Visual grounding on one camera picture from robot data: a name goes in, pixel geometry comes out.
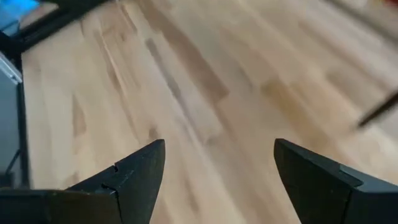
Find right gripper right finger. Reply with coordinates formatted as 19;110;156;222
273;138;398;224

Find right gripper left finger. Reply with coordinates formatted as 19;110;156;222
0;139;166;224

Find silver aluminium profile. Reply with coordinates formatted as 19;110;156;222
0;52;23;85

